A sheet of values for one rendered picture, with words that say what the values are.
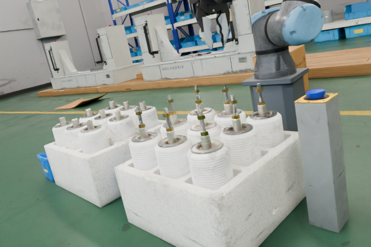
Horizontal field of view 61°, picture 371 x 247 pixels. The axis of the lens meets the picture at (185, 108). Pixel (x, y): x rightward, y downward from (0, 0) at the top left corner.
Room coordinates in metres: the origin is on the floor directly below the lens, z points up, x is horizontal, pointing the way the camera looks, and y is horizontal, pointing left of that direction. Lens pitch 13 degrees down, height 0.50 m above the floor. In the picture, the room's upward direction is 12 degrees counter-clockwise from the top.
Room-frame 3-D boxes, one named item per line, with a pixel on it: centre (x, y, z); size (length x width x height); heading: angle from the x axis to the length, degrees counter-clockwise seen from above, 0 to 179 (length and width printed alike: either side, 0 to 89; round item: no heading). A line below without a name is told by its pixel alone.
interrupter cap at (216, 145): (0.67, -0.03, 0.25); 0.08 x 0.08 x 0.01
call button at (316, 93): (0.67, -0.29, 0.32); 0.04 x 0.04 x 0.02
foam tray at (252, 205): (0.84, -0.04, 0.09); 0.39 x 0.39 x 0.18; 42
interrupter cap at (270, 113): (0.83, -0.21, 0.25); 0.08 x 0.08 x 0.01
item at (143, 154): (0.84, 0.13, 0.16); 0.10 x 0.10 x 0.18
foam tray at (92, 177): (1.25, 0.33, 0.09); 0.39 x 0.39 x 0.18; 42
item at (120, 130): (1.16, 0.25, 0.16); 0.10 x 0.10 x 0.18
